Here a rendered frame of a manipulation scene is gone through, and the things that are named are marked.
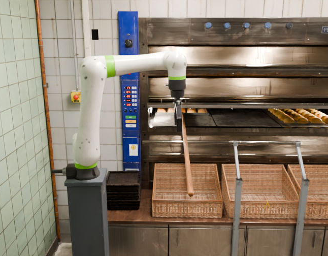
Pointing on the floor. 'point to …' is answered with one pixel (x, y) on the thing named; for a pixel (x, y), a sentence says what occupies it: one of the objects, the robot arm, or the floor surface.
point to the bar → (241, 185)
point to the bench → (212, 234)
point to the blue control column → (127, 18)
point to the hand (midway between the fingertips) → (178, 126)
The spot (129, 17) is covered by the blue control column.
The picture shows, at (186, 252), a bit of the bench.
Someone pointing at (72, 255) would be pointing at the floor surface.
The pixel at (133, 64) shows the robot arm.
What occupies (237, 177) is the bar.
